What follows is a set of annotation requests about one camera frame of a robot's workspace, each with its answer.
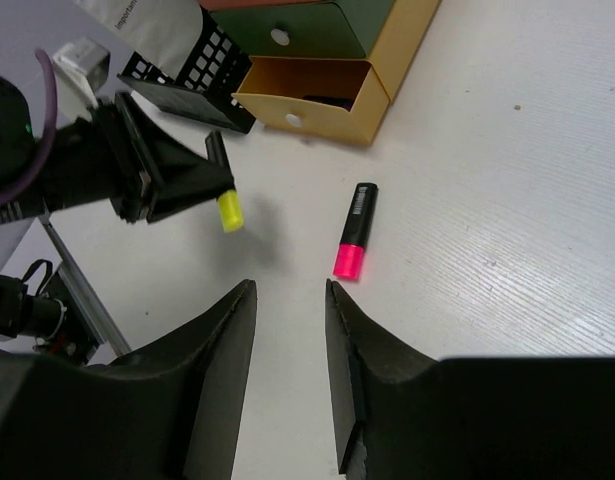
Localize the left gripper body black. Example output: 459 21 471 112
41 92 235 223

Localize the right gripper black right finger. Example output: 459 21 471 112
325 281 615 479

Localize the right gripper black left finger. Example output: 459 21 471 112
0 280 257 479

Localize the yellow black highlighter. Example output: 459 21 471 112
203 130 245 234

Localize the pink black highlighter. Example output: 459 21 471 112
333 182 379 281

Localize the yellow bottom drawer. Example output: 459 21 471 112
232 0 440 146

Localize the green drawer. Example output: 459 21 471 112
201 0 393 59

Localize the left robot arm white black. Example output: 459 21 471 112
0 76 235 225

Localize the black mesh file organizer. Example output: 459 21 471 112
117 9 255 134

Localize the white paper stack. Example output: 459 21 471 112
76 0 204 78

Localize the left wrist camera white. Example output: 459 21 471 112
52 36 111 105

